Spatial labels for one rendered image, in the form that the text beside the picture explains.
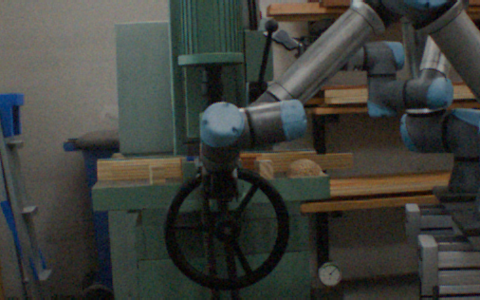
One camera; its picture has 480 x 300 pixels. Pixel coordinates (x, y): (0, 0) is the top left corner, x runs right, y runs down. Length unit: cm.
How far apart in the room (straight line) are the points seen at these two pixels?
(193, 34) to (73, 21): 246
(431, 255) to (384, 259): 300
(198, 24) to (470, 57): 79
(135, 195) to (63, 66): 255
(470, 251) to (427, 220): 49
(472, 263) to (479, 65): 45
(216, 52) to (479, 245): 83
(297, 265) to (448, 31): 78
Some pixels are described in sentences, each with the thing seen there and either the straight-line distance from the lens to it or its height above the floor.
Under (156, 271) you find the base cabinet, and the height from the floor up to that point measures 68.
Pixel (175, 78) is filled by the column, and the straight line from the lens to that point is 226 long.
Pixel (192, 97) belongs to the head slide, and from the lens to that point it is 217.
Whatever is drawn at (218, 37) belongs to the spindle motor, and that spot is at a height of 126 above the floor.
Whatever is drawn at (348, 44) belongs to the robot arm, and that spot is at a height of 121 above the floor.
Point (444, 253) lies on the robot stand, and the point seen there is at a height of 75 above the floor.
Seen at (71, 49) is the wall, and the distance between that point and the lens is 442.
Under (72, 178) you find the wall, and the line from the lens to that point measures 444.
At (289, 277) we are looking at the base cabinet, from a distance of 199.
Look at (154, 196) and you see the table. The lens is 193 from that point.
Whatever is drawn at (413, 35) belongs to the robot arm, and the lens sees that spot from 220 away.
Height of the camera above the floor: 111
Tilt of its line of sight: 4 degrees down
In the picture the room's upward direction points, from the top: 3 degrees counter-clockwise
